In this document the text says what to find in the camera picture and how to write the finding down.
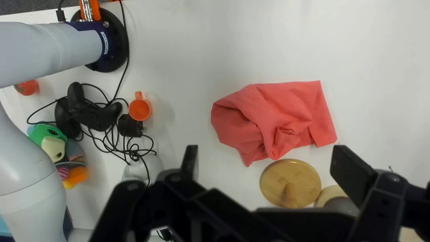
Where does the cream tape roll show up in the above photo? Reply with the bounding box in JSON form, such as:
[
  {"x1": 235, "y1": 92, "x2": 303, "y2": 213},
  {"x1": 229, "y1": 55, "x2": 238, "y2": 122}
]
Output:
[{"x1": 315, "y1": 186, "x2": 347, "y2": 207}]

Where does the orange cloth garment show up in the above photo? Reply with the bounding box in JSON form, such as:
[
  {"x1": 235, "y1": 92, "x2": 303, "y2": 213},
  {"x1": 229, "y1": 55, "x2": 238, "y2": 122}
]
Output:
[{"x1": 211, "y1": 81, "x2": 338, "y2": 167}]

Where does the orange plastic cup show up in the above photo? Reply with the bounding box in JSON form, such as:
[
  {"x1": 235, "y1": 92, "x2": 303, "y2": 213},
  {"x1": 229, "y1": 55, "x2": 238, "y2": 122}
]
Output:
[{"x1": 129, "y1": 92, "x2": 152, "y2": 121}]

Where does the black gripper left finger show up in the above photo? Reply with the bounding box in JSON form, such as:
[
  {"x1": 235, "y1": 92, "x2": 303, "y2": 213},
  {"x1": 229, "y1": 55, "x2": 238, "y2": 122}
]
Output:
[{"x1": 180, "y1": 145, "x2": 199, "y2": 178}]

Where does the small orange ball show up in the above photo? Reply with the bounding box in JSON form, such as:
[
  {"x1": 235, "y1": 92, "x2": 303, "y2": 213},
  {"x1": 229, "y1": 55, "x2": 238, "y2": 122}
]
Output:
[{"x1": 15, "y1": 79, "x2": 39, "y2": 96}]

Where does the wooden mug tree stand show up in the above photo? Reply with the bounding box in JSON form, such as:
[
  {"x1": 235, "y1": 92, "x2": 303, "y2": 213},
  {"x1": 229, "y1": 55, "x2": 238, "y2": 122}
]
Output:
[{"x1": 260, "y1": 159, "x2": 321, "y2": 209}]

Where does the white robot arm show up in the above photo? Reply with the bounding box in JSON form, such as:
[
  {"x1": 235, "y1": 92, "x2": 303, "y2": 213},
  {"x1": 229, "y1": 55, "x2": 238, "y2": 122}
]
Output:
[{"x1": 0, "y1": 22, "x2": 262, "y2": 207}]

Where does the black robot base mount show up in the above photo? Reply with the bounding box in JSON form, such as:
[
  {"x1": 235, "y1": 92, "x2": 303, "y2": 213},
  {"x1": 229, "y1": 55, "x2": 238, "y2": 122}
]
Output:
[{"x1": 70, "y1": 8, "x2": 129, "y2": 73}]

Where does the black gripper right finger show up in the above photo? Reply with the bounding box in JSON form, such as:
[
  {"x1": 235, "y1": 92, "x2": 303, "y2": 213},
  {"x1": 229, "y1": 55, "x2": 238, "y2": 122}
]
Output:
[{"x1": 329, "y1": 145, "x2": 378, "y2": 207}]

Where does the black tangled cable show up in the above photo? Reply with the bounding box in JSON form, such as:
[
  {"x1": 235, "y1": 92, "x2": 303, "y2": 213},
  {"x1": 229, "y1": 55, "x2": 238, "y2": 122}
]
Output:
[{"x1": 26, "y1": 82, "x2": 159, "y2": 166}]

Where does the grey tape roll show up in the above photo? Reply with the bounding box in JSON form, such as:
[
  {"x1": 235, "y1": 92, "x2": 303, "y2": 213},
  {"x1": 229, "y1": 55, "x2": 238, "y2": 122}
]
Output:
[{"x1": 324, "y1": 196, "x2": 359, "y2": 217}]

